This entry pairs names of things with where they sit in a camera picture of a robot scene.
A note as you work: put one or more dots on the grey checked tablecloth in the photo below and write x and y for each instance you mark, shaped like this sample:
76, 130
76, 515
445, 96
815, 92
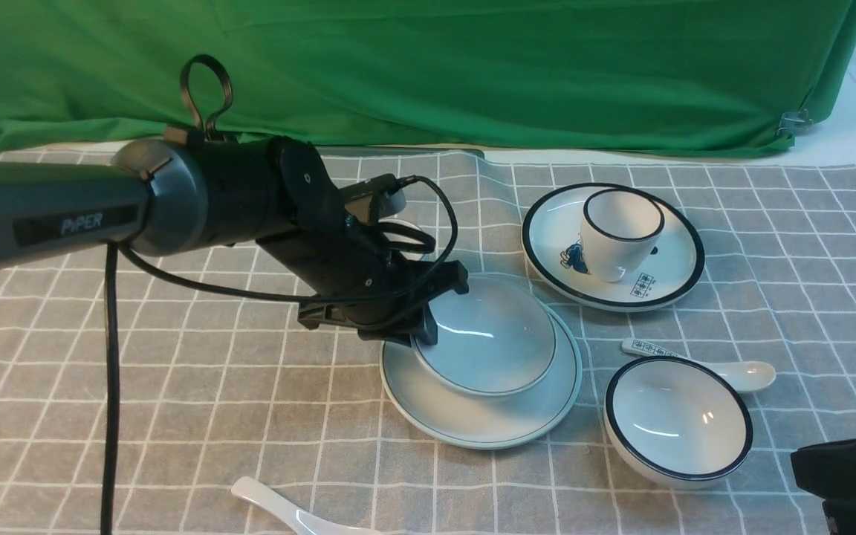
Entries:
215, 389

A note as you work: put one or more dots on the white patterned ceramic spoon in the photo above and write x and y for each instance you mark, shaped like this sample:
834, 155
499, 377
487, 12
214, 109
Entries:
744, 377

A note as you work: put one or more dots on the white black-rimmed bowl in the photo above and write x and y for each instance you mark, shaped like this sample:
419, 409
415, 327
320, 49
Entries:
676, 423

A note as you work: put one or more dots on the green backdrop cloth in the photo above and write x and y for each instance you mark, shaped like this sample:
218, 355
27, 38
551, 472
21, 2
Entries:
677, 78

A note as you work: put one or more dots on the pale blue ceramic bowl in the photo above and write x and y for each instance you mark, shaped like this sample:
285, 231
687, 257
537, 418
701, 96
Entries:
493, 341

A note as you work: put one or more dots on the pale blue ceramic cup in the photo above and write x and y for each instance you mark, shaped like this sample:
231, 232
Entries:
403, 231

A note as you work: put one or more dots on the white black-rimmed plate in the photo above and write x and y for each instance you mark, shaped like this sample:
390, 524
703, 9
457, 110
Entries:
551, 240

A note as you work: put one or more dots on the metal binder clip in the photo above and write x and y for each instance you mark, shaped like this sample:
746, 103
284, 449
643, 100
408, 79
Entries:
795, 123

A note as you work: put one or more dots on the pale blue ceramic spoon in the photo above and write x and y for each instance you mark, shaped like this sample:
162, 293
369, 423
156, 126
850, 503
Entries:
250, 490

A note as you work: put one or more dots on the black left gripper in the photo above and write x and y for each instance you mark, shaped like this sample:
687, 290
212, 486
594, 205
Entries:
335, 244

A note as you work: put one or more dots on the pale blue ceramic plate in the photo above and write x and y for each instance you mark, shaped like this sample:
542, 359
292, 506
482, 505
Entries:
483, 423

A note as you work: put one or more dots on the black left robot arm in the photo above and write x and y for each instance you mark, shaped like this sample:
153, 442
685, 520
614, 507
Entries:
162, 198

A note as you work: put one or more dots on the white black-rimmed cup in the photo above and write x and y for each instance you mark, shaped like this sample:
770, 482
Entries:
618, 231

